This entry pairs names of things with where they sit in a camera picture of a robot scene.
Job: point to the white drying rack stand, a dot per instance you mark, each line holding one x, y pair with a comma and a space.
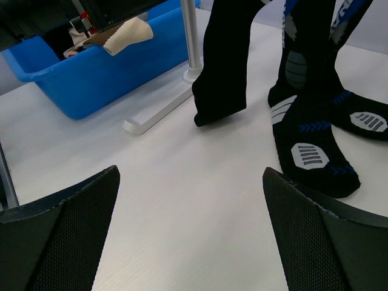
157, 98

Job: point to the blue plastic bin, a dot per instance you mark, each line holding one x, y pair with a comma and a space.
34, 37

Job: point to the pile of socks in bin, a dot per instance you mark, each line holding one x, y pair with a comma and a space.
75, 42

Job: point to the beige brown striped sock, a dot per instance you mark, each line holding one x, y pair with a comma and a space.
116, 39

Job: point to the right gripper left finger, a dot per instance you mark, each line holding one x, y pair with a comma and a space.
56, 242

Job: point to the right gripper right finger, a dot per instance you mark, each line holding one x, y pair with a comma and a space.
325, 244

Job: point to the black blue sport sock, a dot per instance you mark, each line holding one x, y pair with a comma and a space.
351, 112
300, 112

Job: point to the aluminium rail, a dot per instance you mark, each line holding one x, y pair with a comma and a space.
9, 198

